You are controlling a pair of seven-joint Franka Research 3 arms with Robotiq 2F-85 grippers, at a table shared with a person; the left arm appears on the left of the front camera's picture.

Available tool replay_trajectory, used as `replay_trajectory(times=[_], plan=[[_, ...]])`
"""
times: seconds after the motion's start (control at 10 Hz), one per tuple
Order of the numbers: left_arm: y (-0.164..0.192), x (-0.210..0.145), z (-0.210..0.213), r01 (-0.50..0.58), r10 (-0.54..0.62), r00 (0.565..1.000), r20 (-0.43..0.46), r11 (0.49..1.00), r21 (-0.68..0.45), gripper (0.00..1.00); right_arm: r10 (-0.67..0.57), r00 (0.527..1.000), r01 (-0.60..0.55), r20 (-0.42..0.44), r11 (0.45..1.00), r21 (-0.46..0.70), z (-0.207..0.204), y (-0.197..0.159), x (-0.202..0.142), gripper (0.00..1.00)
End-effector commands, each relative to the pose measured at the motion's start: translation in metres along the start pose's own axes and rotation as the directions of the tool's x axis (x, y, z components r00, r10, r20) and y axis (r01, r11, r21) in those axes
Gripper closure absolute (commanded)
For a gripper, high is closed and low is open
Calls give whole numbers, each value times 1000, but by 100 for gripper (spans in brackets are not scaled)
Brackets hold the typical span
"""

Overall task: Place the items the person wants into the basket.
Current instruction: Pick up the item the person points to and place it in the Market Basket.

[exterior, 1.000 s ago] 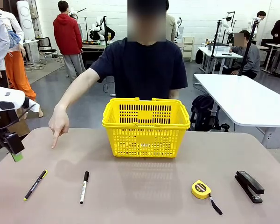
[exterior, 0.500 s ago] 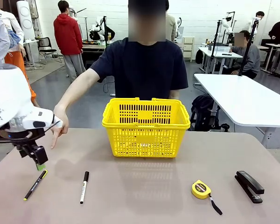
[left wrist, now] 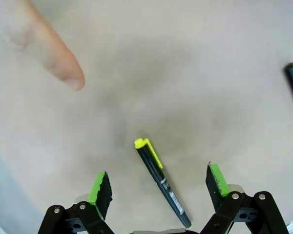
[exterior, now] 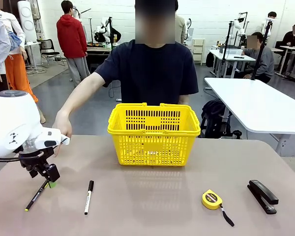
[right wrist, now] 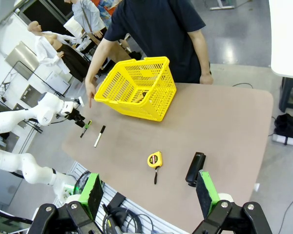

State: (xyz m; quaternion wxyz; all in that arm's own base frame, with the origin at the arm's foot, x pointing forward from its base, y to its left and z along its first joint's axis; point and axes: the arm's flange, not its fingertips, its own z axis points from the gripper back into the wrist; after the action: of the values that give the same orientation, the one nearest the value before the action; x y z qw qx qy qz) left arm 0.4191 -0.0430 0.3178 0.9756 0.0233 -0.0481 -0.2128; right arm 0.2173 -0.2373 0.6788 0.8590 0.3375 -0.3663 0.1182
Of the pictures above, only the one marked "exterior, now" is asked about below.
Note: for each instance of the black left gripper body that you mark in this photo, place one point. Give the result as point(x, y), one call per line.
point(51, 172)

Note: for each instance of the black pen with yellow tip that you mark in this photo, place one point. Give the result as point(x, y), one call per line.
point(35, 196)

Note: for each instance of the white marker with black cap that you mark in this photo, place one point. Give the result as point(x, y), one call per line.
point(89, 196)

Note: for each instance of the person's right forearm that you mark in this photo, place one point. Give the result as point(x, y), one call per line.
point(76, 98)

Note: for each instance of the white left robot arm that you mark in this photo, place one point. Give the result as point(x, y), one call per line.
point(12, 118)

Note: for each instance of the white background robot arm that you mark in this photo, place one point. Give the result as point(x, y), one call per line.
point(103, 27)
point(239, 27)
point(188, 27)

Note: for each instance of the yellow plastic shopping basket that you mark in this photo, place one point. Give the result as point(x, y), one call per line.
point(153, 147)

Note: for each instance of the person in orange trousers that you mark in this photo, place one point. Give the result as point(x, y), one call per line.
point(18, 71)

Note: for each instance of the person in red hoodie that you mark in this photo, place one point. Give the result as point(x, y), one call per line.
point(71, 37)

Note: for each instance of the person in navy t-shirt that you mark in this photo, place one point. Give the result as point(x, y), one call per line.
point(150, 73)

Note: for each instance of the person in beige jacket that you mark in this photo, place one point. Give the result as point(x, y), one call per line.
point(180, 24)

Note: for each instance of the seated person in grey sweater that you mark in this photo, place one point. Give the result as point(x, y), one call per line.
point(265, 61)

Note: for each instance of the standing person in white shirt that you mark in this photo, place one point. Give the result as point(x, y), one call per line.
point(272, 15)

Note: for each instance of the person in black sweater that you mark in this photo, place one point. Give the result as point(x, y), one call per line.
point(291, 39)

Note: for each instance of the person's right hand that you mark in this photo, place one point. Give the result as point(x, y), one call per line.
point(62, 123)

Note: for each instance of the black office chair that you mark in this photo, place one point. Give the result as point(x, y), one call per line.
point(48, 52)

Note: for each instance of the white tower air conditioner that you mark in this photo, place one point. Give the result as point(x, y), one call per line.
point(27, 22)

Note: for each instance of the yellow tape measure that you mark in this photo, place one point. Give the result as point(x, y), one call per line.
point(211, 199)

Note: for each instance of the black backpack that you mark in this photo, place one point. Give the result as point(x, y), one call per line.
point(214, 115)

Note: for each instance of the white drawer cabinet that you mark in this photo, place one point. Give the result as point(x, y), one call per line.
point(198, 50)

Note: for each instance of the black stapler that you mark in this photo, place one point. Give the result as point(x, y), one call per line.
point(263, 195)

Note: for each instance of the white background desk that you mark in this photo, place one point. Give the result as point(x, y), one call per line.
point(231, 57)

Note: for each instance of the large white table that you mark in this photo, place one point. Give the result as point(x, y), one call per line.
point(255, 105)

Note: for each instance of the black tripod pole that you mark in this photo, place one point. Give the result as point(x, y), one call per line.
point(226, 46)
point(260, 51)

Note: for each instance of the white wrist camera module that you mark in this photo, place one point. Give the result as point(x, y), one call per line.
point(66, 140)

